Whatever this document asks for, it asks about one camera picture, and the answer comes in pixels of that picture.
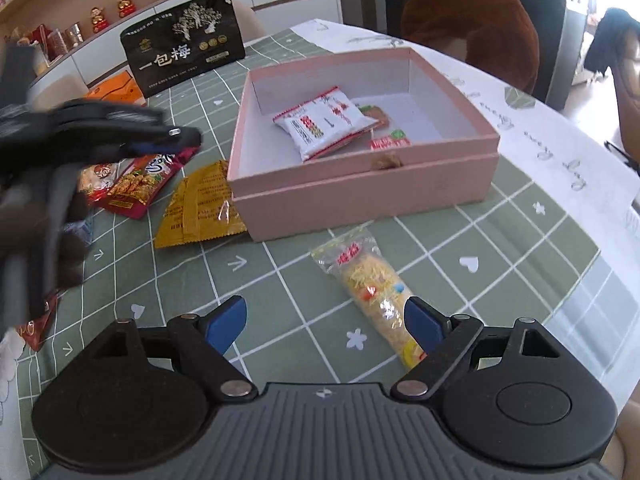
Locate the dark clothing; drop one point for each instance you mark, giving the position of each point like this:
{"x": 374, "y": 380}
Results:
{"x": 612, "y": 40}

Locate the white orange snack packet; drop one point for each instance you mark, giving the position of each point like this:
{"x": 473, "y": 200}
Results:
{"x": 97, "y": 177}

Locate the pink cardboard box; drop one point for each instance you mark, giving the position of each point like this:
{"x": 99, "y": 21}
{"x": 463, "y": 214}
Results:
{"x": 350, "y": 195}

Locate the clear noodle snack packet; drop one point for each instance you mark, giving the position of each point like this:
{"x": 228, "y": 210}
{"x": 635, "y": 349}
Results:
{"x": 370, "y": 285}

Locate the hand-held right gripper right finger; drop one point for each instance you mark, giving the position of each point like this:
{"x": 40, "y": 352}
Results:
{"x": 422, "y": 327}

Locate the brown upholstered chair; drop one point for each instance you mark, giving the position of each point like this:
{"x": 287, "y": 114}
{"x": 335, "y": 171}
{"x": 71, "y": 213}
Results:
{"x": 470, "y": 15}

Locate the glass jar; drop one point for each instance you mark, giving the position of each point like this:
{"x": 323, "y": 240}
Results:
{"x": 74, "y": 36}

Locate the beige chair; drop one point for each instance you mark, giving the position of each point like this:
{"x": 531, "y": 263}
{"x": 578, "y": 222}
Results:
{"x": 250, "y": 22}
{"x": 60, "y": 87}

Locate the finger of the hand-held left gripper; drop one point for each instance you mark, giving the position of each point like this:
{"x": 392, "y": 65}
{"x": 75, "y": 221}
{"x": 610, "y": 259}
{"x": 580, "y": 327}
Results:
{"x": 150, "y": 135}

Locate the white red snack packet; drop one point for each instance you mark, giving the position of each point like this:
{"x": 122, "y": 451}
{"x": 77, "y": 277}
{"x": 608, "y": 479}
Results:
{"x": 312, "y": 135}
{"x": 342, "y": 105}

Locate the tan chair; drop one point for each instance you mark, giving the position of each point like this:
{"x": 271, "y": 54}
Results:
{"x": 627, "y": 105}

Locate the brown box tassel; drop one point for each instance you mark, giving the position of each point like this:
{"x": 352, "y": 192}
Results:
{"x": 386, "y": 161}

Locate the green checked tablecloth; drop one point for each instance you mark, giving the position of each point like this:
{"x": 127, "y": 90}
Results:
{"x": 280, "y": 270}

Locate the red patterned snack packet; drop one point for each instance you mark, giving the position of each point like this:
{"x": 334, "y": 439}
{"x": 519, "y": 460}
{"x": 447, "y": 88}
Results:
{"x": 142, "y": 185}

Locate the large black snack bag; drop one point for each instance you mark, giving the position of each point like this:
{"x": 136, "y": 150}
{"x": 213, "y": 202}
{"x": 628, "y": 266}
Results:
{"x": 185, "y": 45}

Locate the red gold figurine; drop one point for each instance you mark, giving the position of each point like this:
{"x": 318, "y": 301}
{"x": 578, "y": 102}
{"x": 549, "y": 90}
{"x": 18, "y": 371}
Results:
{"x": 98, "y": 20}
{"x": 125, "y": 5}

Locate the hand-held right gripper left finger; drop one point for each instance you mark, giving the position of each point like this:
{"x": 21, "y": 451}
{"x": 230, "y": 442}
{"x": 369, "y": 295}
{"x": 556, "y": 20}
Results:
{"x": 227, "y": 322}

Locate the small red snack packet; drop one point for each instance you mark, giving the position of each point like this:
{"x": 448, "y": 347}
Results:
{"x": 37, "y": 327}

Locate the person's left hand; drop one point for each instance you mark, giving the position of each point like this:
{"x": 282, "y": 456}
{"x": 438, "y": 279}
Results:
{"x": 72, "y": 262}

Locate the orange tissue pack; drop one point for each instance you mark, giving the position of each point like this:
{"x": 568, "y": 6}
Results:
{"x": 117, "y": 90}

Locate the yellow snack packet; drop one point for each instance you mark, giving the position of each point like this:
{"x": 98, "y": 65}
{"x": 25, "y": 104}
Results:
{"x": 195, "y": 210}

